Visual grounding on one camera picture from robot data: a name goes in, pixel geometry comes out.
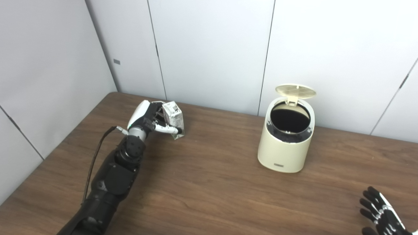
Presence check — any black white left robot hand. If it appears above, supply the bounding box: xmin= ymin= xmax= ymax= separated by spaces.
xmin=127 ymin=100 xmax=183 ymax=141

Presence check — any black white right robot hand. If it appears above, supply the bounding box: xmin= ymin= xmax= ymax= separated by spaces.
xmin=359 ymin=186 xmax=413 ymax=235

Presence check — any white green milk carton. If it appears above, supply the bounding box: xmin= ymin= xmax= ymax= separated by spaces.
xmin=162 ymin=101 xmax=185 ymax=140

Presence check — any cream round bin lid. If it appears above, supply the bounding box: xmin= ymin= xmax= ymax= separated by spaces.
xmin=275 ymin=84 xmax=316 ymax=105

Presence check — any cream-colored tabletop bin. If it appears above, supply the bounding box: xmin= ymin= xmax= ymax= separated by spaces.
xmin=257 ymin=84 xmax=316 ymax=173

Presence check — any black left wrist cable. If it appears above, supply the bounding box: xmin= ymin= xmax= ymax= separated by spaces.
xmin=82 ymin=126 xmax=129 ymax=204

